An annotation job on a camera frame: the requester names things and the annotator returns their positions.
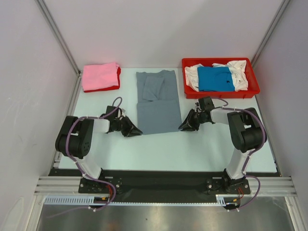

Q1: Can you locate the folded pink t-shirt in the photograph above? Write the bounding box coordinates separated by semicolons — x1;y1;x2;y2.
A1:
81;62;120;90

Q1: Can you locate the aluminium corner post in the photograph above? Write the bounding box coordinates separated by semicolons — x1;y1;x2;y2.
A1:
251;0;292;68
34;0;80;76

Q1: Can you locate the folded red t-shirt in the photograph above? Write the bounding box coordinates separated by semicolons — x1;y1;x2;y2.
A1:
84;67;121;93

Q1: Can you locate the red plastic bin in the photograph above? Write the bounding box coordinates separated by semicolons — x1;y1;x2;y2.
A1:
181;57;260;99

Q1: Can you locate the black mounting base plate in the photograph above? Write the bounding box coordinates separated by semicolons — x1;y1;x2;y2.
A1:
48;168;280;204

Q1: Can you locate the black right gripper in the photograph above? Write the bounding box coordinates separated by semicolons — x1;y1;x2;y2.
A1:
179;108;206;131

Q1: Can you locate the left aluminium corner post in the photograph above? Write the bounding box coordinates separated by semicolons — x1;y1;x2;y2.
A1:
34;0;80;76

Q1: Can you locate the right aluminium corner post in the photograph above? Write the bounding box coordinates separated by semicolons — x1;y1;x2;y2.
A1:
251;0;292;68

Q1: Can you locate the blue t-shirt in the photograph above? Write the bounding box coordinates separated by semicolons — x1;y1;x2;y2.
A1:
197;66;235;92

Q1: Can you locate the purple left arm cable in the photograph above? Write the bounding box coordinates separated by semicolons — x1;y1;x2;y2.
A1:
45;96;123;218

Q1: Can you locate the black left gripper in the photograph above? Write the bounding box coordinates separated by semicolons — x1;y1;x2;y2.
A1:
114;116;141;138

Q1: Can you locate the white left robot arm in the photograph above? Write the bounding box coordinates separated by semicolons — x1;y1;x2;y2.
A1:
55;105;142;193

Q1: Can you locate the white slotted cable duct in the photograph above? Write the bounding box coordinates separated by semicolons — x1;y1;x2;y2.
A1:
44;193;228;206

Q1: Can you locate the aluminium frame rail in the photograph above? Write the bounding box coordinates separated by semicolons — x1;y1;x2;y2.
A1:
34;176;297;197

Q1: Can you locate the white t-shirt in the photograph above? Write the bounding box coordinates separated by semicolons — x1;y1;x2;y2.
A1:
185;60;248;92

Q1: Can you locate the grey polo shirt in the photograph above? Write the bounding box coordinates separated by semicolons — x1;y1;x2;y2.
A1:
136;70;182;135

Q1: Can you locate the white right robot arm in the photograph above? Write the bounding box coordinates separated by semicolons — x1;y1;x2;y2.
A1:
179;97;267;193

